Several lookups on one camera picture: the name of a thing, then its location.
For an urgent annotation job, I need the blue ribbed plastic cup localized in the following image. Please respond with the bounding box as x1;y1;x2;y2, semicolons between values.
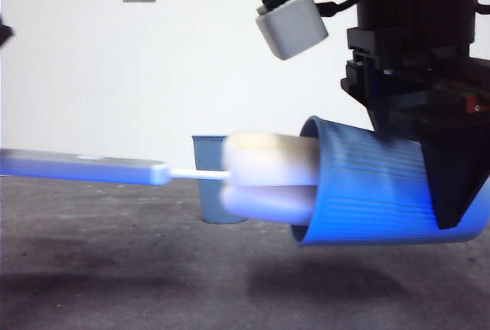
191;134;250;225
289;115;490;249

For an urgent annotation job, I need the grey-handled sponge cup brush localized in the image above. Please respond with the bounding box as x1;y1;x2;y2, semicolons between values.
0;130;321;227

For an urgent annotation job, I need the black camera cable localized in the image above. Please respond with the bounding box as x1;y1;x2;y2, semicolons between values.
317;0;361;18

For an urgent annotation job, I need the pale grey camera box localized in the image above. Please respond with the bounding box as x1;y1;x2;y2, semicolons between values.
255;0;329;61

